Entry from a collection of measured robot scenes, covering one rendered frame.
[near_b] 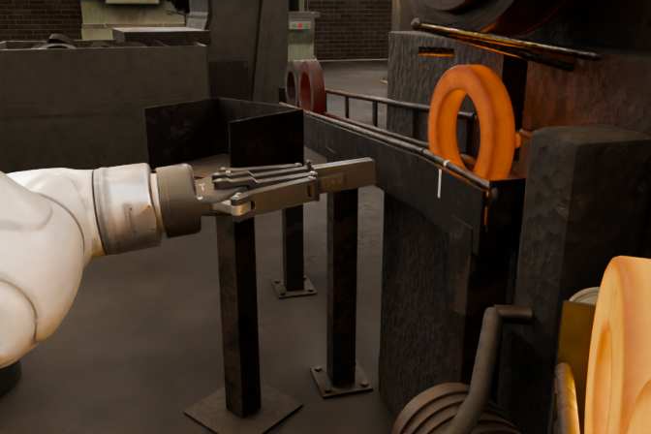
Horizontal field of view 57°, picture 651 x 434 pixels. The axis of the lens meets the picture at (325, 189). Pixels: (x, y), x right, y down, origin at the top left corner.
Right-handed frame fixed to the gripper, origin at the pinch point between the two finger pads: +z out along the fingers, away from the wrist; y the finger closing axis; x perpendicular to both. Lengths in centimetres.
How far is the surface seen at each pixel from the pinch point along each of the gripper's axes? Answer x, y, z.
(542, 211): -3.1, 12.6, 17.2
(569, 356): -6.1, 31.1, 6.9
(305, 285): -75, -121, 18
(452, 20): 15.0, -11.2, 19.3
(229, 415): -72, -59, -15
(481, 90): 6.6, -5.5, 20.3
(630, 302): 3.9, 40.7, 2.8
